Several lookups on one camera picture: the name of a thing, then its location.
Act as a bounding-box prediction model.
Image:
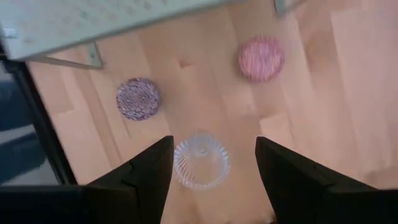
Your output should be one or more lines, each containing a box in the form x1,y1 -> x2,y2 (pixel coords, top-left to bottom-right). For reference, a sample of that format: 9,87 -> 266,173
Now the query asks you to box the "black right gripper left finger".
80,135 -> 175,224

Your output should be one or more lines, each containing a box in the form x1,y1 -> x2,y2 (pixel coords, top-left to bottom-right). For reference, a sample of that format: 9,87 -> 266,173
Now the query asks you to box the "clear ribbed glass candle holder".
173,130 -> 231,191

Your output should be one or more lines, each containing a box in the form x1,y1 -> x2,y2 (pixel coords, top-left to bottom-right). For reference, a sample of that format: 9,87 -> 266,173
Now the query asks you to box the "black table edge frame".
0,43 -> 78,186

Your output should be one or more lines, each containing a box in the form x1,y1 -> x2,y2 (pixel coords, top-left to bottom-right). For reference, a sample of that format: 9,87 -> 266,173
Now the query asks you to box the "purple patterned ball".
116,77 -> 162,121

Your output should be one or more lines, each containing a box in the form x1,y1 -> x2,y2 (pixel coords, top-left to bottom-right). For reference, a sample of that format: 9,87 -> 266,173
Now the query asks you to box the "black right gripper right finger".
255,136 -> 379,224

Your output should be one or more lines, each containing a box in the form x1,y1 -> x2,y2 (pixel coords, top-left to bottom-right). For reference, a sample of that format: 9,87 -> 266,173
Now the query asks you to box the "green perforated metal shelf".
0,0 -> 308,70

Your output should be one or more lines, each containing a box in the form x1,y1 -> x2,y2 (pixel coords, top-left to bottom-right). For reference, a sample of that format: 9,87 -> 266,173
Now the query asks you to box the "pink patterned ball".
238,36 -> 286,83

